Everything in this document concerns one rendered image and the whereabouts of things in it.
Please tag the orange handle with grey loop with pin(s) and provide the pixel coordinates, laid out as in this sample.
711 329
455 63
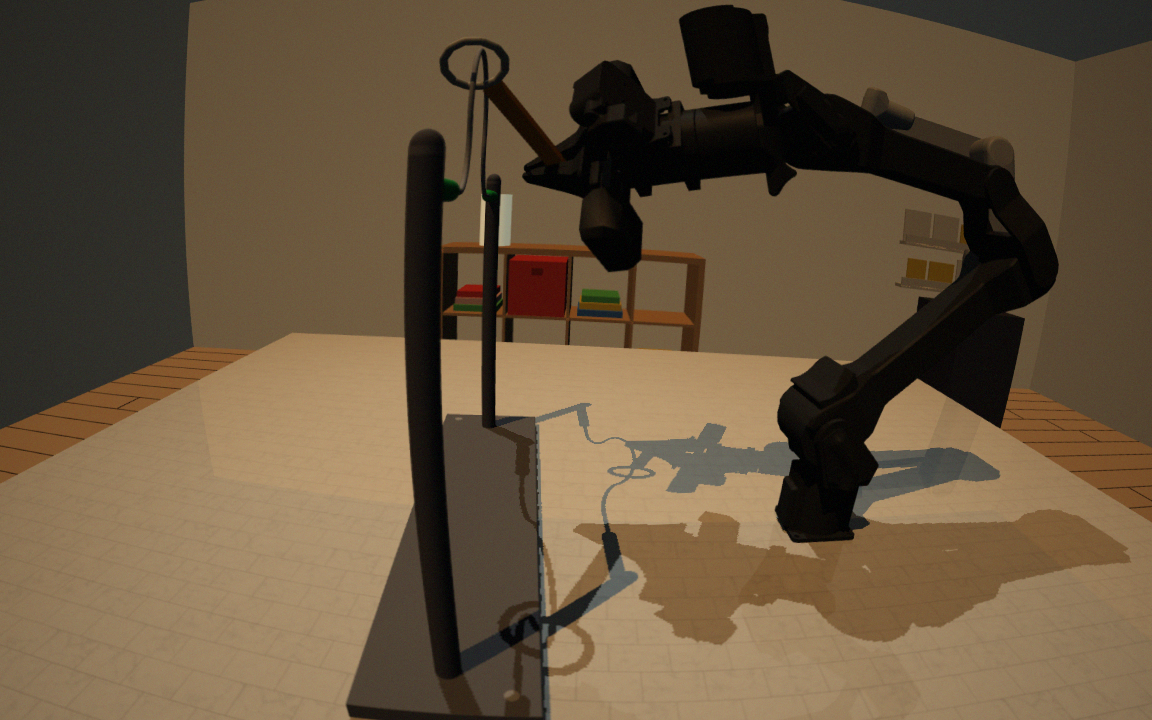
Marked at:
502 97

